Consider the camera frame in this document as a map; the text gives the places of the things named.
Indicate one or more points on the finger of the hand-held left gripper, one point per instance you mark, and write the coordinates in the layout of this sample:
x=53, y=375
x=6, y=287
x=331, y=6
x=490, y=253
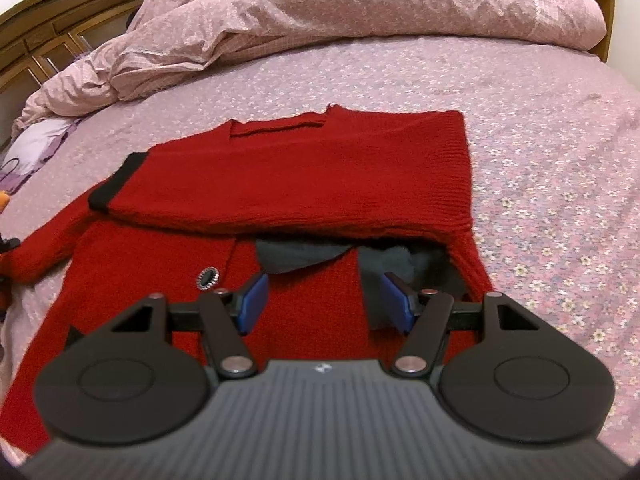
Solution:
x=9, y=245

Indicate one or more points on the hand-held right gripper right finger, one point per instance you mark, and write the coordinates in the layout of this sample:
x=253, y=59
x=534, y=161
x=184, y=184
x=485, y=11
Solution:
x=395, y=305

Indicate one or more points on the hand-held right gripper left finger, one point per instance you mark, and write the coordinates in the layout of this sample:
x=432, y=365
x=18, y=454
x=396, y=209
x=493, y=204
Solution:
x=252, y=305

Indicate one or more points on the red knit cardigan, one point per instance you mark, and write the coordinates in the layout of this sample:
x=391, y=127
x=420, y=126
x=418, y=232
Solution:
x=300, y=170

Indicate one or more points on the purple and white bag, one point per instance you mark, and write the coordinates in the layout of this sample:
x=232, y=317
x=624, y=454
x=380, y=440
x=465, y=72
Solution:
x=35, y=145

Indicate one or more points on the carved wooden headboard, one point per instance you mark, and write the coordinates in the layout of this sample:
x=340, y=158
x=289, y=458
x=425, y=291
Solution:
x=50, y=25

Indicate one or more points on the pink floral duvet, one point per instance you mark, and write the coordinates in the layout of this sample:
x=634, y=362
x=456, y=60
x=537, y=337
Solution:
x=350, y=5

